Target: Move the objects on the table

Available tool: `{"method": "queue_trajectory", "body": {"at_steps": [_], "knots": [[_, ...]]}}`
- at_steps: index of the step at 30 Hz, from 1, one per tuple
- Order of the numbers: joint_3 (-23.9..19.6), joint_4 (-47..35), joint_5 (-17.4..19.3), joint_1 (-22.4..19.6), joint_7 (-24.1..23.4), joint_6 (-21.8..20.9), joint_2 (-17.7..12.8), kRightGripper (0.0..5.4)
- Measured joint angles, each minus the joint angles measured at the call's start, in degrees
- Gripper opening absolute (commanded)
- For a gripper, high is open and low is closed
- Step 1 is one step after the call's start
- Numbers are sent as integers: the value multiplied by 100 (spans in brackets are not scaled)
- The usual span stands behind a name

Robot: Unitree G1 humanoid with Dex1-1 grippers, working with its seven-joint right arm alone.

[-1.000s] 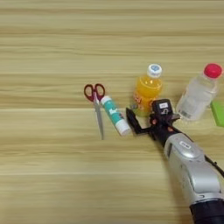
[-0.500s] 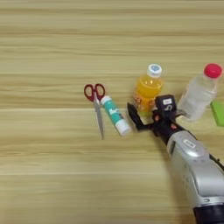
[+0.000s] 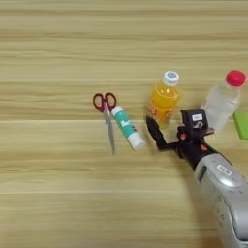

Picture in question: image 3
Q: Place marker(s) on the teal and white glue stick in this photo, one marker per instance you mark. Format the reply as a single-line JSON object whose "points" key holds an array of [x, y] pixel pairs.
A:
{"points": [[127, 127]]}

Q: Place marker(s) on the orange juice bottle white cap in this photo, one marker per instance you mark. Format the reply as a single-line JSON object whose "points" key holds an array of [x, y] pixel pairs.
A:
{"points": [[164, 98]]}

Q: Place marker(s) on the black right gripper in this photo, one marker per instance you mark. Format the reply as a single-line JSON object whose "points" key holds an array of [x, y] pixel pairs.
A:
{"points": [[192, 150]]}

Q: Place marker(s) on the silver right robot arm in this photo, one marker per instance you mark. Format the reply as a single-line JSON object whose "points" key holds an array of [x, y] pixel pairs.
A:
{"points": [[226, 200]]}

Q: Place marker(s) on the green flat block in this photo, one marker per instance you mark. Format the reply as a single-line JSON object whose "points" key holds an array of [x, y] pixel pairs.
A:
{"points": [[242, 126]]}

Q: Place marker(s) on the clear water bottle red cap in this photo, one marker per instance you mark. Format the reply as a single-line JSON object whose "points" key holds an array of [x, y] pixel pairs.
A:
{"points": [[223, 101]]}

